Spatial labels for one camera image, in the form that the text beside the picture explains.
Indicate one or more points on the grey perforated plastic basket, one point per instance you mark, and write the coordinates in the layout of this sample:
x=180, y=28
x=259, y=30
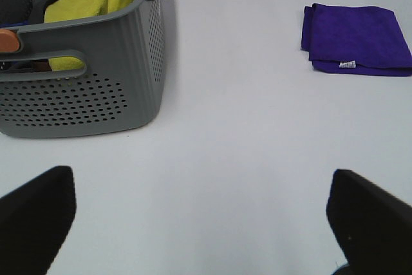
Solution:
x=85, y=76

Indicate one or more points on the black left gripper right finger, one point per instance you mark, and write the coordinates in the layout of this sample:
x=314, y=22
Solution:
x=371, y=226

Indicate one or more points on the yellow towel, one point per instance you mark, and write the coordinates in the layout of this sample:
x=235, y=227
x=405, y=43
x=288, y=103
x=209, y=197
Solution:
x=65, y=10

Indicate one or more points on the purple towel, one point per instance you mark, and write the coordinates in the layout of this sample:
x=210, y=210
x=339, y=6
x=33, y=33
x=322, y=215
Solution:
x=363, y=40

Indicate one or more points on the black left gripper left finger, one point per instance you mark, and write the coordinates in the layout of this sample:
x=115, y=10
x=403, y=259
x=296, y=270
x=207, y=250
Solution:
x=35, y=221

